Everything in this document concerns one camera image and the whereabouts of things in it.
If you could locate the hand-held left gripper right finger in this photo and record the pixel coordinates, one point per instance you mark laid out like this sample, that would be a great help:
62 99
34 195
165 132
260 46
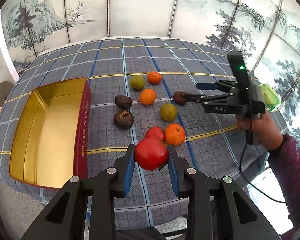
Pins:
172 170

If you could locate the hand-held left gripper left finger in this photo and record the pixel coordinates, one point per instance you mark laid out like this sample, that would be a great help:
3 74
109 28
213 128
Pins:
129 170

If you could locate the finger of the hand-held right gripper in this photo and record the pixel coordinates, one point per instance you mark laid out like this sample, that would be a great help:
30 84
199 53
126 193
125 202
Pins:
206 86
195 97

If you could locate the dark brown wrinkled fruit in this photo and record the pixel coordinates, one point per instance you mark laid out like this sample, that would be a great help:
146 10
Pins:
123 119
122 101
178 98

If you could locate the large red tomato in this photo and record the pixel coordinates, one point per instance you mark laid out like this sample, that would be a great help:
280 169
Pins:
151 153

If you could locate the green round fruit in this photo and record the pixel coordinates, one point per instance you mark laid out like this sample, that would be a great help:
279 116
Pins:
169 111
137 82

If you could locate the orange mandarin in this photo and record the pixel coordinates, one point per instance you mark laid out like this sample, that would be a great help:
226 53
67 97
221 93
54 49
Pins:
147 96
154 77
175 134

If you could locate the small red tomato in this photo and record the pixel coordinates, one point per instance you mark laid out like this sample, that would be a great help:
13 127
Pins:
154 133

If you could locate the red and gold tin box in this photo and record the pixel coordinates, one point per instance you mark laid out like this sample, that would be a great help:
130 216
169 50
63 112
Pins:
47 130

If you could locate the person's right forearm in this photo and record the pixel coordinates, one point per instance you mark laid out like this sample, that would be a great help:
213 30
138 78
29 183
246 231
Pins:
290 170

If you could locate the person's right hand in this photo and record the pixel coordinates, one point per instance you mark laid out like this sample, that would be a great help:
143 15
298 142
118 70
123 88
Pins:
269 130

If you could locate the green plastic packet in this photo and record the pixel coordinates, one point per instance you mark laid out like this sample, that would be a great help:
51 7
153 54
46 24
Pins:
271 97

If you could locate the grey plaid tablecloth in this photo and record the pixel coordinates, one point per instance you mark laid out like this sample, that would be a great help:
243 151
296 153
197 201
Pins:
210 140

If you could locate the landscape painted screen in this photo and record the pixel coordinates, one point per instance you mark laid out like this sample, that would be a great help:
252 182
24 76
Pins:
140 5

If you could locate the round grey stone disc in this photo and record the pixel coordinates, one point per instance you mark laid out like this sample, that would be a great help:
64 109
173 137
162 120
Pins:
1 95

